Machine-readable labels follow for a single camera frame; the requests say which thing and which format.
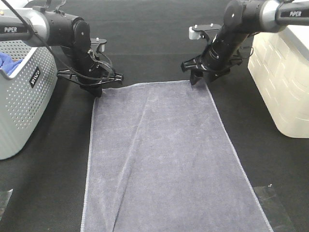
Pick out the left clear tape strip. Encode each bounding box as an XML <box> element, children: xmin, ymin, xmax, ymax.
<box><xmin>0</xmin><ymin>189</ymin><xmax>13</xmax><ymax>220</ymax></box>

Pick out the grey perforated laundry basket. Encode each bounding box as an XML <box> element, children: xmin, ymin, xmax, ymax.
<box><xmin>0</xmin><ymin>38</ymin><xmax>57</xmax><ymax>160</ymax></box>

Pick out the clear tape strip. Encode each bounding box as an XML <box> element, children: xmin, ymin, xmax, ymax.
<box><xmin>0</xmin><ymin>189</ymin><xmax>13</xmax><ymax>220</ymax></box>
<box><xmin>253</xmin><ymin>184</ymin><xmax>296</xmax><ymax>232</ymax></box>

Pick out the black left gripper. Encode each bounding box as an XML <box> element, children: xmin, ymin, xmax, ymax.
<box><xmin>57</xmin><ymin>46</ymin><xmax>124</xmax><ymax>98</ymax></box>

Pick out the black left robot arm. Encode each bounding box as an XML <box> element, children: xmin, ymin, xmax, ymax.
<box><xmin>0</xmin><ymin>6</ymin><xmax>124</xmax><ymax>97</ymax></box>

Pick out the right clear tape strip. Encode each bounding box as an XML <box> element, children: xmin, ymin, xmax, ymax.
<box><xmin>253</xmin><ymin>184</ymin><xmax>296</xmax><ymax>232</ymax></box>

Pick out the white plastic storage bin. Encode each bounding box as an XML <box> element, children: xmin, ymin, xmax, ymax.
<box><xmin>248</xmin><ymin>26</ymin><xmax>309</xmax><ymax>138</ymax></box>

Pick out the black felt table mat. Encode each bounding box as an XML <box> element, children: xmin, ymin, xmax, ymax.
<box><xmin>0</xmin><ymin>0</ymin><xmax>309</xmax><ymax>232</ymax></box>

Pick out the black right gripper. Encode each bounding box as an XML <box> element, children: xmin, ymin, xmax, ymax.
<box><xmin>181</xmin><ymin>31</ymin><xmax>243</xmax><ymax>86</ymax></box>

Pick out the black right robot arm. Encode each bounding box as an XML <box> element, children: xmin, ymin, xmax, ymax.
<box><xmin>181</xmin><ymin>0</ymin><xmax>309</xmax><ymax>85</ymax></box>

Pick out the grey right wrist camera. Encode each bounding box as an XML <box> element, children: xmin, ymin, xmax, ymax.
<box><xmin>188</xmin><ymin>23</ymin><xmax>221</xmax><ymax>42</ymax></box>

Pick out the blue towel in basket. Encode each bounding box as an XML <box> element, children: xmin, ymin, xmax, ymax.
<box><xmin>0</xmin><ymin>52</ymin><xmax>23</xmax><ymax>76</ymax></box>

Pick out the dark grey towel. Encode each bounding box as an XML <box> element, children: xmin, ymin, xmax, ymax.
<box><xmin>81</xmin><ymin>80</ymin><xmax>272</xmax><ymax>232</ymax></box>

